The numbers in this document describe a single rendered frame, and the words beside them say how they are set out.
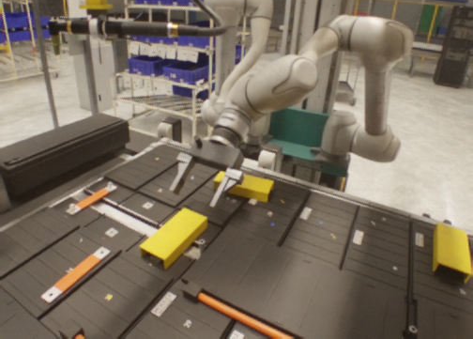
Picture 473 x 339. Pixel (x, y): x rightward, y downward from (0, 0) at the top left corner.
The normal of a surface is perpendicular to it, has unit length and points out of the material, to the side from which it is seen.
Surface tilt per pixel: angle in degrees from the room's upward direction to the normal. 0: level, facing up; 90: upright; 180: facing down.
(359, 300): 0
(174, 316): 0
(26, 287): 0
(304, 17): 90
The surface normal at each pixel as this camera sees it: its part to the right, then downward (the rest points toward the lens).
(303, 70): 0.44, -0.05
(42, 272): 0.06, -0.90
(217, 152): -0.22, -0.52
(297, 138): -0.41, 0.38
